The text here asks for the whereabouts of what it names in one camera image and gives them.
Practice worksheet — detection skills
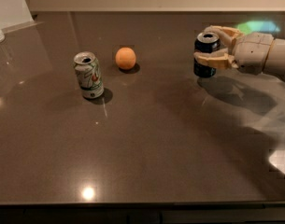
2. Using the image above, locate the orange fruit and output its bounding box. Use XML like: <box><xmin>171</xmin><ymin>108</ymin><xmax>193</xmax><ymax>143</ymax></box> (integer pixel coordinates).
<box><xmin>115</xmin><ymin>47</ymin><xmax>136</xmax><ymax>70</ymax></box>

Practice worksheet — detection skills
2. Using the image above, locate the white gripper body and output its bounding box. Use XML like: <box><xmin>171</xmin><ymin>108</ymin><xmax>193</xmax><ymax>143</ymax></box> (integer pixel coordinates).
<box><xmin>232</xmin><ymin>33</ymin><xmax>274</xmax><ymax>75</ymax></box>

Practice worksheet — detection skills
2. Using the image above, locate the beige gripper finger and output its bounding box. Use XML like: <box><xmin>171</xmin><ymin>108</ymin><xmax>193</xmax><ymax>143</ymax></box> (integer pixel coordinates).
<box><xmin>204</xmin><ymin>25</ymin><xmax>245</xmax><ymax>54</ymax></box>
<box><xmin>193</xmin><ymin>49</ymin><xmax>238</xmax><ymax>69</ymax></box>

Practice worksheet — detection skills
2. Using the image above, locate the white angled panel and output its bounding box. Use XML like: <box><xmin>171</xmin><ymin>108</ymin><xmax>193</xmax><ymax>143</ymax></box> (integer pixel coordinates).
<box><xmin>0</xmin><ymin>0</ymin><xmax>36</xmax><ymax>33</ymax></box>

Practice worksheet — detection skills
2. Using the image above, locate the green white soda can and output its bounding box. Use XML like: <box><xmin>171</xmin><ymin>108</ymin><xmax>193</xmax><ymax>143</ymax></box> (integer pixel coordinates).
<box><xmin>74</xmin><ymin>51</ymin><xmax>104</xmax><ymax>99</ymax></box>

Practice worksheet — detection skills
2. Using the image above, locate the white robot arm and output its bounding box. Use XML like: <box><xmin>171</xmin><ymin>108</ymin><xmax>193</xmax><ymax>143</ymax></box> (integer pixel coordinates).
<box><xmin>193</xmin><ymin>26</ymin><xmax>285</xmax><ymax>82</ymax></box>

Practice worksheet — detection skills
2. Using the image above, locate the blue pepsi can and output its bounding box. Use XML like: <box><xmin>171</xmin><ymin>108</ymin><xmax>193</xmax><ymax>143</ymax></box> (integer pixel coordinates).
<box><xmin>192</xmin><ymin>31</ymin><xmax>221</xmax><ymax>78</ymax></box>

